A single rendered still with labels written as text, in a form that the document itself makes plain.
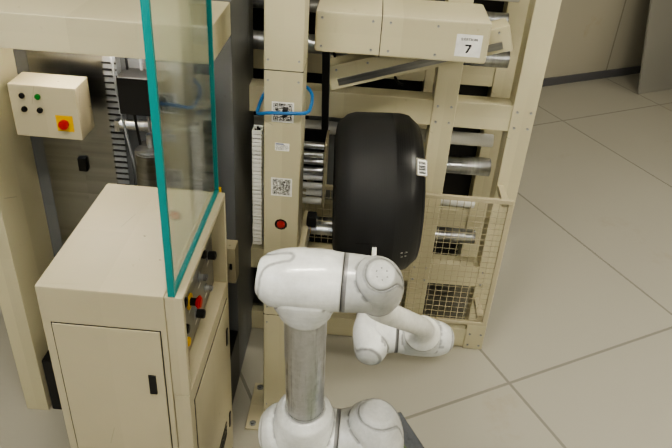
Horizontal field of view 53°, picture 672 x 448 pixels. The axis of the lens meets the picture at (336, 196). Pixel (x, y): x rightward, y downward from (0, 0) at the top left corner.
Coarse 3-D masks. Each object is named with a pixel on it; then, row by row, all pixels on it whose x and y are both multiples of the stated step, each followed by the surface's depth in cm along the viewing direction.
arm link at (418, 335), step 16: (384, 320) 167; (400, 320) 172; (416, 320) 177; (432, 320) 193; (400, 336) 194; (416, 336) 187; (432, 336) 188; (448, 336) 194; (400, 352) 196; (416, 352) 192; (432, 352) 193
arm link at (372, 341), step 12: (360, 324) 196; (372, 324) 195; (360, 336) 193; (372, 336) 192; (384, 336) 193; (396, 336) 194; (360, 348) 191; (372, 348) 190; (384, 348) 192; (396, 348) 195; (360, 360) 193; (372, 360) 192
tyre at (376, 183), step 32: (352, 128) 228; (384, 128) 228; (416, 128) 233; (352, 160) 221; (384, 160) 221; (416, 160) 222; (352, 192) 219; (384, 192) 219; (416, 192) 220; (352, 224) 221; (384, 224) 221; (416, 224) 223; (384, 256) 229; (416, 256) 236
